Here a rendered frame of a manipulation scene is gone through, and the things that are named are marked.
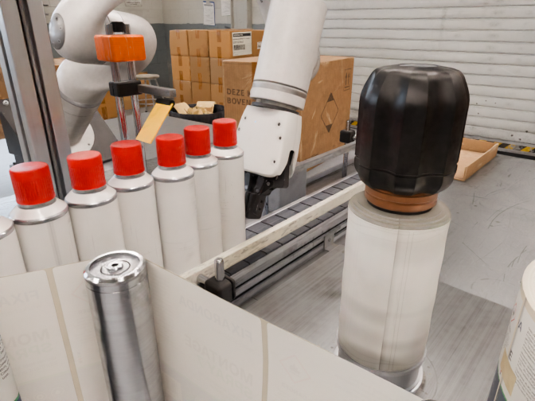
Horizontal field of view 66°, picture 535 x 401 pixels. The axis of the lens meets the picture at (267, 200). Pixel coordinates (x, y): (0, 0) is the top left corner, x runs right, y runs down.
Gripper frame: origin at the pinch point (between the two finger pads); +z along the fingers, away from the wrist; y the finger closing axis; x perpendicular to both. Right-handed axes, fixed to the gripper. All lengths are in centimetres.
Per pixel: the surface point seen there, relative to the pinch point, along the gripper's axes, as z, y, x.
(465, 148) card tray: -23, 4, 93
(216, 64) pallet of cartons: -73, -277, 232
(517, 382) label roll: 2.9, 39.8, -13.9
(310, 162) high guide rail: -8.2, -3.4, 18.4
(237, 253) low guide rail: 5.9, 4.5, -6.5
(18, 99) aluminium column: -8.3, -13.3, -30.2
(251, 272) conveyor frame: 8.7, 5.5, -3.5
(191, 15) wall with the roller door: -170, -497, 358
